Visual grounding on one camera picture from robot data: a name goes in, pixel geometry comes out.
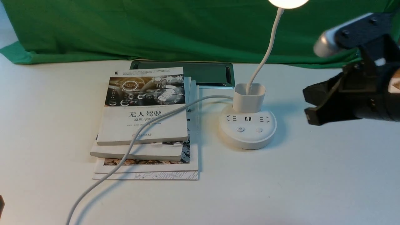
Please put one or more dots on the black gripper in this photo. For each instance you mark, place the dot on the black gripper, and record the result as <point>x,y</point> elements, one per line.
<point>363,88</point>

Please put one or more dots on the white desk lamp with sockets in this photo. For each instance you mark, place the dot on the white desk lamp with sockets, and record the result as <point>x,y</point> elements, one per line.
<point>246,124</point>

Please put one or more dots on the bottom book with circuit pattern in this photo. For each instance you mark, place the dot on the bottom book with circuit pattern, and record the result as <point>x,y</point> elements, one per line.
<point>187,174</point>

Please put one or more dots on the top book with car cover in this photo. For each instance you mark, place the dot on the top book with car cover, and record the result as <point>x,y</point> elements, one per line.
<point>135,102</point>

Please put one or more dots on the green backdrop cloth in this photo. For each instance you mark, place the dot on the green backdrop cloth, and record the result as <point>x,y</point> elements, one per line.
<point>237,31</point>

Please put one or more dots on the dark object at left edge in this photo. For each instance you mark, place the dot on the dark object at left edge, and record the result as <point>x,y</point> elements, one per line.
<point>2,205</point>

